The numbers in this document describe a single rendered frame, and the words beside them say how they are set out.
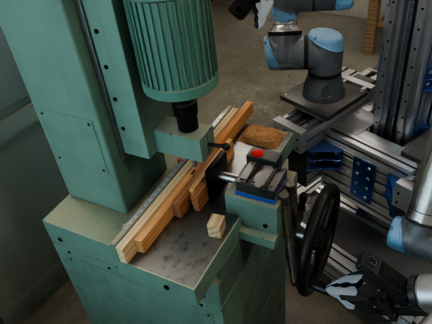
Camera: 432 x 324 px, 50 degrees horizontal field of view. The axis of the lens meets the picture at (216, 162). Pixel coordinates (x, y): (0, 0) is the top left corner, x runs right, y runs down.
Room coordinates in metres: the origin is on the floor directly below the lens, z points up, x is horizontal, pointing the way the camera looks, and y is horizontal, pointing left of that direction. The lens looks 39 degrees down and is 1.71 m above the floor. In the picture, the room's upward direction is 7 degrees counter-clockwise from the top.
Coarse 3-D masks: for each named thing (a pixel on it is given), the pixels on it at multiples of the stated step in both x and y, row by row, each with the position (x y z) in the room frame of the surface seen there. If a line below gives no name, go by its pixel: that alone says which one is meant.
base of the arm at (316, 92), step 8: (312, 80) 1.39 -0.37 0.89; (320, 80) 1.38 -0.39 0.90; (328, 80) 1.37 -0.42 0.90; (336, 80) 1.38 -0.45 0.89; (304, 88) 1.44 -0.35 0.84; (312, 88) 1.38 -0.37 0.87; (320, 88) 1.37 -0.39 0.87; (328, 88) 1.36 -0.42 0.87; (336, 88) 1.37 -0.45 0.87; (344, 88) 1.39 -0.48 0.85; (304, 96) 1.41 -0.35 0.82; (312, 96) 1.37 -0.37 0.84; (320, 96) 1.36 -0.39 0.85; (328, 96) 1.36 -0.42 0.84; (336, 96) 1.36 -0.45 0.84
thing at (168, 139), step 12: (168, 120) 0.99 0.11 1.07; (156, 132) 0.95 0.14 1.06; (168, 132) 0.93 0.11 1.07; (180, 132) 0.93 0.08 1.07; (192, 132) 0.92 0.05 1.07; (204, 132) 0.91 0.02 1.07; (156, 144) 0.95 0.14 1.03; (168, 144) 0.93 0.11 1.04; (180, 144) 0.91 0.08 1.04; (192, 144) 0.89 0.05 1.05; (204, 144) 0.90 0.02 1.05; (180, 156) 0.92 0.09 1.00; (192, 156) 0.90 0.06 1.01; (204, 156) 0.89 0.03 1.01
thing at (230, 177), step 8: (224, 152) 0.92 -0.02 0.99; (216, 160) 0.89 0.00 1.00; (224, 160) 0.92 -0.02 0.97; (208, 168) 0.87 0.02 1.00; (216, 168) 0.88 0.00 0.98; (224, 168) 0.91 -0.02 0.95; (208, 176) 0.85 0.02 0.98; (216, 176) 0.87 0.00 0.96; (224, 176) 0.87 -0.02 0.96; (232, 176) 0.86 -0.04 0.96; (208, 184) 0.86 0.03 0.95; (216, 184) 0.87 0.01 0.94; (208, 192) 0.86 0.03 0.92; (216, 192) 0.87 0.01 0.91
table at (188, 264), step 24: (240, 144) 1.07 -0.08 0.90; (288, 144) 1.06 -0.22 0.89; (240, 168) 0.96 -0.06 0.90; (192, 216) 0.81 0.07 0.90; (168, 240) 0.74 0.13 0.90; (192, 240) 0.73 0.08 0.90; (216, 240) 0.72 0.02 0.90; (264, 240) 0.73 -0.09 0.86; (120, 264) 0.69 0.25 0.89; (144, 264) 0.67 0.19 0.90; (168, 264) 0.67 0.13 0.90; (192, 264) 0.66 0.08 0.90; (216, 264) 0.67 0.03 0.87; (168, 288) 0.62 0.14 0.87; (192, 288) 0.59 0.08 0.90
